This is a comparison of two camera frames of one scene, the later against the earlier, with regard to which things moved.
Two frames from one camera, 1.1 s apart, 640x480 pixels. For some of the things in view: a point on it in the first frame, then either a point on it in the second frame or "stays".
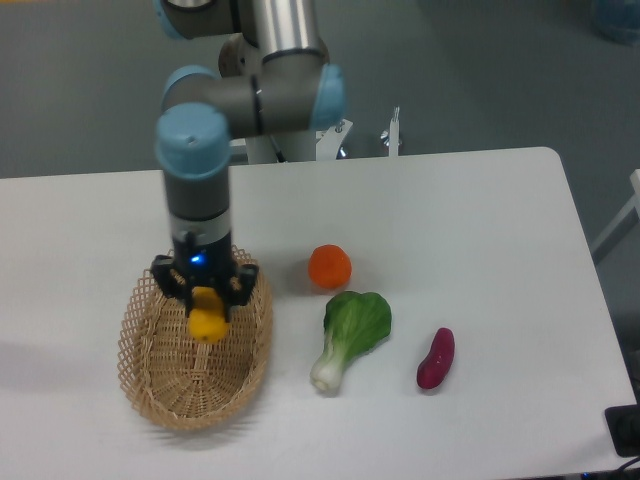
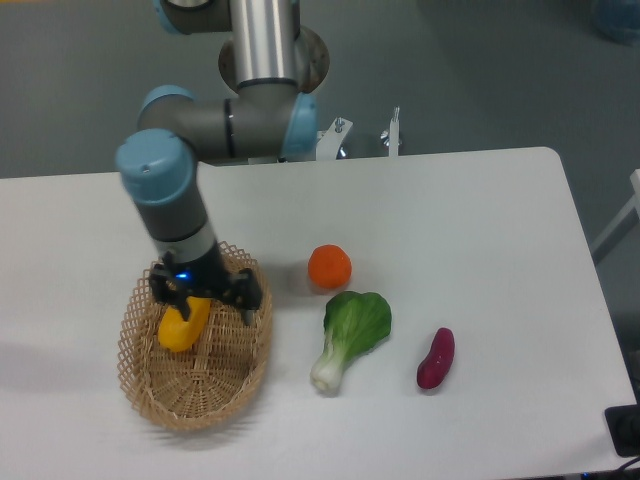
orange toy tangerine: [330, 266] stays
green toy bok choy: [354, 324] stays
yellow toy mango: [207, 321] -> [177, 334]
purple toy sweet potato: [434, 367] stays
